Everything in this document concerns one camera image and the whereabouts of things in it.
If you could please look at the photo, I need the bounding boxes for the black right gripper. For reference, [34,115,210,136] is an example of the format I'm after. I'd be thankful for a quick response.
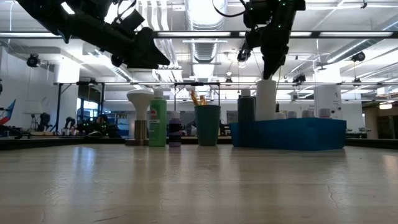
[243,0,307,80]

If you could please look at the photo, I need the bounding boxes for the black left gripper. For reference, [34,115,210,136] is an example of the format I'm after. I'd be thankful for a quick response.
[63,14,171,70]

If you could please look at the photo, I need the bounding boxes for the tall white plastic bottle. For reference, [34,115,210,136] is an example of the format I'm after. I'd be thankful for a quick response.
[256,79,277,121]

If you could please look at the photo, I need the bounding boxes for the large dark grey paint bottle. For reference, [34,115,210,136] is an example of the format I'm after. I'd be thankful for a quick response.
[238,89,257,124]

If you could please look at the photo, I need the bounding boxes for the large green paint bottle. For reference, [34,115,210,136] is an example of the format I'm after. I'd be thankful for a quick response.
[148,90,168,147]

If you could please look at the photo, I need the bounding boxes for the teal plastic bin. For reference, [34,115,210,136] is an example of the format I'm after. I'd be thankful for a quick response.
[229,117,347,152]

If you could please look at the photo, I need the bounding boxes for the purple paint bottle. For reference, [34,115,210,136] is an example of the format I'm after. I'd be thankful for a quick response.
[169,111,183,148]

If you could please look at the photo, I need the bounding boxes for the dark green plastic cup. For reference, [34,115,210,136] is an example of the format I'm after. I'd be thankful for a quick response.
[194,105,221,146]

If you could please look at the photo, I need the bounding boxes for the black ceiling spotlight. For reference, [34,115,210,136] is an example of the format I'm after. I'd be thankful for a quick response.
[292,73,307,85]
[26,53,40,68]
[351,50,366,63]

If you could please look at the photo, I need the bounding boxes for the white round lamp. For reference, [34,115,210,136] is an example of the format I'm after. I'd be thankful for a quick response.
[125,89,156,146]

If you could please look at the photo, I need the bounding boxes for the white round column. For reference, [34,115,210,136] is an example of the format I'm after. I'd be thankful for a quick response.
[313,85,343,118]

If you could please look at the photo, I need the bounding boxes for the black overhead crossbar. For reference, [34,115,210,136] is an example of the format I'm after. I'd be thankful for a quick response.
[0,30,398,39]

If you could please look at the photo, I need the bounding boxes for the dark neighbouring table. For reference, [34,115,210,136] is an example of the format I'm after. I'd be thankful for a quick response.
[0,135,127,151]

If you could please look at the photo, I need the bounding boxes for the blue panel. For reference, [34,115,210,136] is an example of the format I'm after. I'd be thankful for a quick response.
[4,99,17,119]

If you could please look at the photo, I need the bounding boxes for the thin hanging cable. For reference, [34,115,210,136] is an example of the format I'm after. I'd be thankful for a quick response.
[272,67,282,105]
[252,51,265,80]

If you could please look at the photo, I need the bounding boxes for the black overhead camera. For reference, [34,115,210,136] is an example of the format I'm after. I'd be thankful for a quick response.
[236,49,251,62]

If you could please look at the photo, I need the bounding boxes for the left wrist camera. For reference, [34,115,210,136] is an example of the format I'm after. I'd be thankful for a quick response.
[119,9,146,35]

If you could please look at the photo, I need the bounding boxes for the black left wrist camera cable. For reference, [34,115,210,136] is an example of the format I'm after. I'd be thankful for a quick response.
[112,0,138,25]

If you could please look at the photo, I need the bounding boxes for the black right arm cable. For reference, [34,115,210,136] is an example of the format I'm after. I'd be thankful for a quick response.
[212,0,247,18]

